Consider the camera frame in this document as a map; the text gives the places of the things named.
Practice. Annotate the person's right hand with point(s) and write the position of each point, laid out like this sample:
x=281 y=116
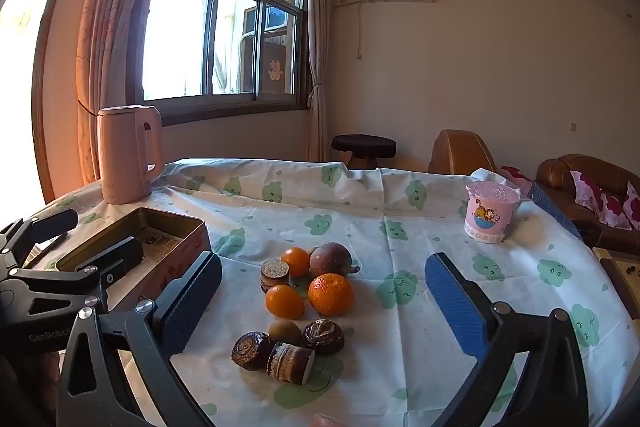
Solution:
x=327 y=421

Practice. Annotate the red paper window decoration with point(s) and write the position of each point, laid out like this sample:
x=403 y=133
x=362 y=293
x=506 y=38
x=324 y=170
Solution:
x=274 y=69

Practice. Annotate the pink cartoon cup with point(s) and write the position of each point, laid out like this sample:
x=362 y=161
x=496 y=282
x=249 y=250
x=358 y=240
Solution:
x=492 y=212

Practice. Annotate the dark wooden side table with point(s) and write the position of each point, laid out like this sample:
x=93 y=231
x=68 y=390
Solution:
x=620 y=272

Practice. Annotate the dark chocolate round cake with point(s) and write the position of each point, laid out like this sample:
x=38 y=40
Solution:
x=250 y=351

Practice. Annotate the printed paper leaflet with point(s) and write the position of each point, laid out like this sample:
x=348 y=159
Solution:
x=157 y=244

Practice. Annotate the pink electric kettle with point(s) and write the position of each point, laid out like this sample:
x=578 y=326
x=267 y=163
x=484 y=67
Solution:
x=125 y=157

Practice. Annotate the beige patterned curtain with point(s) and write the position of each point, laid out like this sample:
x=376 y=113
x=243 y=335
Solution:
x=317 y=57
x=115 y=7

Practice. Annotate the brown leather sofa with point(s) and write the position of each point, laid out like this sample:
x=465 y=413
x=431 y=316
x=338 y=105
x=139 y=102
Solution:
x=555 y=172

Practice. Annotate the wooden framed window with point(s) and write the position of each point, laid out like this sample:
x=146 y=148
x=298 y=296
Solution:
x=20 y=57

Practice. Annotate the yellow round fruit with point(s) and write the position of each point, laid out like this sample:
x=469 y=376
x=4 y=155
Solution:
x=285 y=332

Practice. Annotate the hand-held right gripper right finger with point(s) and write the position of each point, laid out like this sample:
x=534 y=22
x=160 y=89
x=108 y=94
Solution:
x=455 y=307

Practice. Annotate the rectangular metal tin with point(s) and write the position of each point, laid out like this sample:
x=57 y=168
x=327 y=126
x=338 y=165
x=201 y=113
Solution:
x=165 y=221

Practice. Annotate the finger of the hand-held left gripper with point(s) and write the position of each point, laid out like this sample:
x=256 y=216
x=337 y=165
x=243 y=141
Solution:
x=110 y=257
x=50 y=223

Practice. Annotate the small orange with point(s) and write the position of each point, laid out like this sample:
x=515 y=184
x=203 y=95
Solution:
x=296 y=261
x=285 y=302

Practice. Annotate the purple passion fruit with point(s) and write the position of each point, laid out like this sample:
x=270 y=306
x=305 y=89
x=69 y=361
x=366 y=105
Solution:
x=330 y=259

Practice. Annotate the crumb topped layered cake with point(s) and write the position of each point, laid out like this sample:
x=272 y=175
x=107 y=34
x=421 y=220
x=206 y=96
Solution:
x=274 y=274

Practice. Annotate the round black stool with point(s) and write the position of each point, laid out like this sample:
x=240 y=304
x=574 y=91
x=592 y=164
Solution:
x=364 y=144

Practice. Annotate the layered cake with white base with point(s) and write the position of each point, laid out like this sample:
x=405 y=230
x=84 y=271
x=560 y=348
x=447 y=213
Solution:
x=290 y=363

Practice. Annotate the dark framed sliding window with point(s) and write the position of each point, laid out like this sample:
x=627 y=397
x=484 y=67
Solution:
x=220 y=22

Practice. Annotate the white tablecloth with green clouds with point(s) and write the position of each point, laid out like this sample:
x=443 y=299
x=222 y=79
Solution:
x=350 y=207

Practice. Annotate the brown leather armchair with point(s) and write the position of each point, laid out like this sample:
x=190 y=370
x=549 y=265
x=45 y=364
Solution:
x=457 y=152

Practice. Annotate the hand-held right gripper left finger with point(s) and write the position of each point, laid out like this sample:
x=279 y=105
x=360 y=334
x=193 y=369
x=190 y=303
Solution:
x=192 y=297

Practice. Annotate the white swirl chocolate cake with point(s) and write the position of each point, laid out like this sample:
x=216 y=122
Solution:
x=323 y=336

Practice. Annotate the pink cloth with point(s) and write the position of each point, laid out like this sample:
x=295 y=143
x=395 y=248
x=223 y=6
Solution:
x=515 y=177

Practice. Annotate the pink floral pillow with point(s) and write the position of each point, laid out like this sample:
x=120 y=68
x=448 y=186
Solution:
x=632 y=202
x=590 y=194

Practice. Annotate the large orange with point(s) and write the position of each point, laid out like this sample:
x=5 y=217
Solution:
x=331 y=294

